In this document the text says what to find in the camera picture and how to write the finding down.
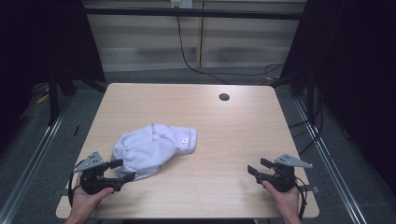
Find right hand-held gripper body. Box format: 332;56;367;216
255;153;314;193

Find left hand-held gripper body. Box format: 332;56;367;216
73;150;125;196

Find white patterned towel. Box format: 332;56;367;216
110;123;198;181

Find person's right hand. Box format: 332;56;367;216
262;180;302;219

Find person's left hand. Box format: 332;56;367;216
68;185;115;219

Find grey tape piece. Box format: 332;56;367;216
51;188;70;199
300;184;321;194

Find black metal stand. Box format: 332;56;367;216
305;71;316;123
48;73;61;127

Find yellow object on floor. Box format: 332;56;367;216
35;93;50;105

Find black curtain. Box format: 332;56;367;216
0;0;107;153
279;0;396;195

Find black horizontal bar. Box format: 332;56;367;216
83;7;304;21

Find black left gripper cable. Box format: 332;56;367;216
67;160;86;208

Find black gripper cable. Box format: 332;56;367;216
293;176;309;220
67;160;86;208

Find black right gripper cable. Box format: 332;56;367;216
293;176;309;220

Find metal floor rail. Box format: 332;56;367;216
0;92;75;224
293;97;369;224

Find black floor cables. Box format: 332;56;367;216
288;88;325;157

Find long black wall cable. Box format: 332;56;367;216
176;15;285;86

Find white wall outlet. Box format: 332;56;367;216
170;0;194;9

